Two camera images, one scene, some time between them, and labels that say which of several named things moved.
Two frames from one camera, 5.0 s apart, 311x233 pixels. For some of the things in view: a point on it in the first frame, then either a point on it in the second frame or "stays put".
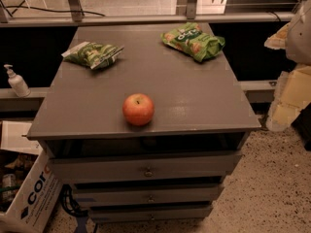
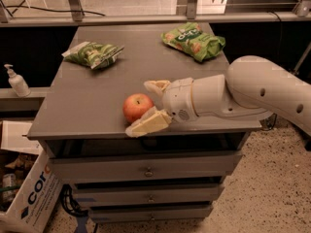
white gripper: (299, 39) -> (178, 98)
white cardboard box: (34, 205) stays put
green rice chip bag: (190, 39) stays put
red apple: (138, 109) stays put
